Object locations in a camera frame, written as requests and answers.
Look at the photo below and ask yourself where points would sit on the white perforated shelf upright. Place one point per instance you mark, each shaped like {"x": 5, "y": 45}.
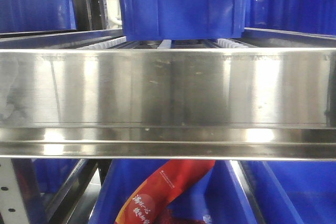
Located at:
{"x": 12, "y": 202}

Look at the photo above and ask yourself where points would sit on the white roller track strips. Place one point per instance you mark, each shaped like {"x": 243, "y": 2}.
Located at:
{"x": 123, "y": 43}

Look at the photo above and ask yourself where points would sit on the blue plastic bin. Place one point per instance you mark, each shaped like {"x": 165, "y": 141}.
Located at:
{"x": 36, "y": 15}
{"x": 51, "y": 173}
{"x": 305, "y": 16}
{"x": 293, "y": 192}
{"x": 182, "y": 19}
{"x": 217, "y": 198}

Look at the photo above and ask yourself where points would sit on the red printed snack bag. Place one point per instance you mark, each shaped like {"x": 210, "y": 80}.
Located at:
{"x": 161, "y": 188}

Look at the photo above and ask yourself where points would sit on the blue plastic bin lower centre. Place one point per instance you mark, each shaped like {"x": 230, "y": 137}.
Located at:
{"x": 217, "y": 198}

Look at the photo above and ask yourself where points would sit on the blue plastic bin lower left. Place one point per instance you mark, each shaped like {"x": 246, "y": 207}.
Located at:
{"x": 51, "y": 173}

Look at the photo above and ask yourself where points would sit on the blue plastic bin lower right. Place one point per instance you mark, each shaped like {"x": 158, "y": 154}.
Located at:
{"x": 293, "y": 192}

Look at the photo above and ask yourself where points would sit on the blue plastic bin upper left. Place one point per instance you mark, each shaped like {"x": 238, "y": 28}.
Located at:
{"x": 36, "y": 15}

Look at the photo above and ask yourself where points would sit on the blue plastic bin upper right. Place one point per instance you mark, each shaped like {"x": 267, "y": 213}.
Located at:
{"x": 305, "y": 16}

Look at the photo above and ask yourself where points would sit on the stainless steel shelf rail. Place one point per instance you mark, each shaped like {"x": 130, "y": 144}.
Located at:
{"x": 272, "y": 101}

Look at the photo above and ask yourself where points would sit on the dark metal shelf post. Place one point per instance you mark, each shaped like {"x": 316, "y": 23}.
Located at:
{"x": 90, "y": 14}

